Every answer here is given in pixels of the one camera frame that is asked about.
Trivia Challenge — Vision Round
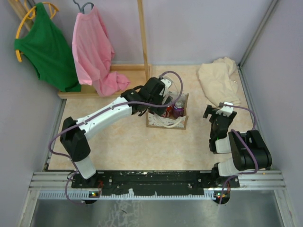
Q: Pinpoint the aluminium frame rail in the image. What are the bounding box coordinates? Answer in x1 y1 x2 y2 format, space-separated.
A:
29 170 285 203

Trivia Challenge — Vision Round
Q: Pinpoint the yellow clothes hanger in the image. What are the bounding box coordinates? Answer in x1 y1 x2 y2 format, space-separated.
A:
15 1 59 62

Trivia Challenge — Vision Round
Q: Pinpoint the purple can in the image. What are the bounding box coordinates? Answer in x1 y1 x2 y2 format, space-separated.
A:
172 100 185 118

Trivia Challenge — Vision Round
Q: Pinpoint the grey clothes hanger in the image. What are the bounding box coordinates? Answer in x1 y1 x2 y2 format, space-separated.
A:
72 0 94 14

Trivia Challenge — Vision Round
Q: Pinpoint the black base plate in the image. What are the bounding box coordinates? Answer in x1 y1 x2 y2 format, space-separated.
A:
71 170 228 196

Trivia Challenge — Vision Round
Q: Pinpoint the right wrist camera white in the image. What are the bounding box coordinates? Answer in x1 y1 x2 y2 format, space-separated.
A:
219 102 233 114

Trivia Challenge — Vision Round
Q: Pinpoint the wooden clothes rack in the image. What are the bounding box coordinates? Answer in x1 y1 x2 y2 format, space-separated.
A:
9 0 152 99

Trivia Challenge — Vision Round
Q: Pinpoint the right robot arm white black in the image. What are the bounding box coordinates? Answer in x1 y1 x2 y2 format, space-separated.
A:
203 102 272 187

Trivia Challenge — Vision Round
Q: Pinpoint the canvas tote bag patterned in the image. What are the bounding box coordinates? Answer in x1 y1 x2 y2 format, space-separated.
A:
145 73 189 131

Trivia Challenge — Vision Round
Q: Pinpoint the pink shirt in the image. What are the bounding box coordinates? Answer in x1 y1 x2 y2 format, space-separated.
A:
72 6 130 97

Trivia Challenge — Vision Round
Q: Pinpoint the green tank top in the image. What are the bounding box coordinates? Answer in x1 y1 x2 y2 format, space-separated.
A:
14 2 81 92

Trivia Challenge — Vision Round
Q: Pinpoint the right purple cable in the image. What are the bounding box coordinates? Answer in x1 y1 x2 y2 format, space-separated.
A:
219 105 259 205

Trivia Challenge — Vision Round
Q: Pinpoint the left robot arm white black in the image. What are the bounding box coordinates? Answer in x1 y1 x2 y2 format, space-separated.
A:
60 77 172 188

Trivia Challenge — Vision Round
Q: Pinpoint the cream folded cloth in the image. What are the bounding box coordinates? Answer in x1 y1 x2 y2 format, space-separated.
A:
197 57 241 106

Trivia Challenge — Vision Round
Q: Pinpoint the red can in bag back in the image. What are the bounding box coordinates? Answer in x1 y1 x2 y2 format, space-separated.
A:
162 105 173 118

